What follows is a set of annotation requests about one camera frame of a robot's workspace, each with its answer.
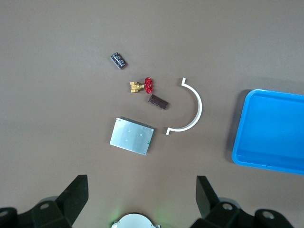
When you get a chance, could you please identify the blue plastic tray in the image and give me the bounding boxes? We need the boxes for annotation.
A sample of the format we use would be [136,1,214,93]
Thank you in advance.
[231,89,304,176]

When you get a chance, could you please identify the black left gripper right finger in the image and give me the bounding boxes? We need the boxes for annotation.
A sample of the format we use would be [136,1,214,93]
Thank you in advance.
[192,175,293,228]

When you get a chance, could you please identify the white curved pipe clamp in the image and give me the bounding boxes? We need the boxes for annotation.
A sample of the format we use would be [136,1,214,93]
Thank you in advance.
[164,77,203,136]

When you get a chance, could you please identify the brass valve red handwheel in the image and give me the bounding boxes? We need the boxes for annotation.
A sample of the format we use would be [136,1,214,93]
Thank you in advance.
[129,77,154,94]

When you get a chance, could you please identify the silver metal box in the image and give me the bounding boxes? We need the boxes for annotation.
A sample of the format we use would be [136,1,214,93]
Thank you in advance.
[109,116,155,157]

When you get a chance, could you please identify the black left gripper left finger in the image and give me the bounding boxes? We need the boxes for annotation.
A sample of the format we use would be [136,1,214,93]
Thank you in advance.
[0,174,89,228]

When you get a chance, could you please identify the dark brown cylindrical capacitor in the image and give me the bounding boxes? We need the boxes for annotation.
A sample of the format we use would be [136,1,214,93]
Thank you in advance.
[147,94,170,111]

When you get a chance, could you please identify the black capacitor block silver tops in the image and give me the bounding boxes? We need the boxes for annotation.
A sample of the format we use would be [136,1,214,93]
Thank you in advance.
[110,52,128,71]

